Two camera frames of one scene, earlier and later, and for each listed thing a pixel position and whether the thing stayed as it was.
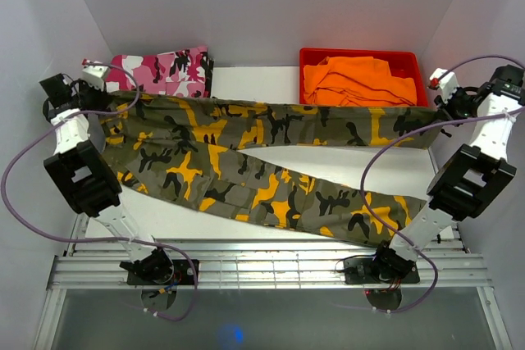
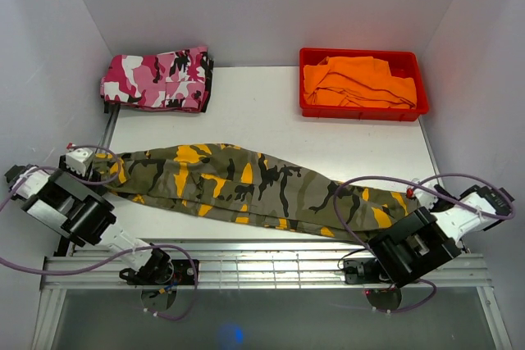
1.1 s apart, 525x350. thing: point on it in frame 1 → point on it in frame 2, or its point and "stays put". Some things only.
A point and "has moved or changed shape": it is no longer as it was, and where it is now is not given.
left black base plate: [182, 275] stays put
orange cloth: [356, 81] stays put
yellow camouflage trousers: [187, 151] has moved or changed shape
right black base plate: [364, 270] stays put
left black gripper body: [92, 98] → [95, 176]
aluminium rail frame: [261, 265] stays put
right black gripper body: [459, 106] → [441, 205]
